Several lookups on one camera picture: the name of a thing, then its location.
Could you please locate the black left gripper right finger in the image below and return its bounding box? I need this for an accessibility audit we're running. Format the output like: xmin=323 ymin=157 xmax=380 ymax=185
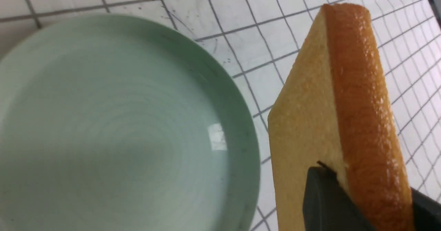
xmin=411 ymin=188 xmax=441 ymax=231

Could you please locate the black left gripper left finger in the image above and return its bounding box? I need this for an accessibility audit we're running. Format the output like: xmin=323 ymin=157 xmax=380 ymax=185
xmin=302 ymin=161 xmax=375 ymax=231

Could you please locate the toast slice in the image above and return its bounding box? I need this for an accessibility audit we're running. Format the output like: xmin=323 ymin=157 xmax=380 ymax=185
xmin=268 ymin=3 xmax=416 ymax=231

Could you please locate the white checkered tablecloth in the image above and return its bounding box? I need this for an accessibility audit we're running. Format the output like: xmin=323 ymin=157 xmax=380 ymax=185
xmin=0 ymin=0 xmax=441 ymax=231

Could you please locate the pale green plate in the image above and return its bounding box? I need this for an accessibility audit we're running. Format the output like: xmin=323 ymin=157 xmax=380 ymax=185
xmin=0 ymin=14 xmax=260 ymax=231

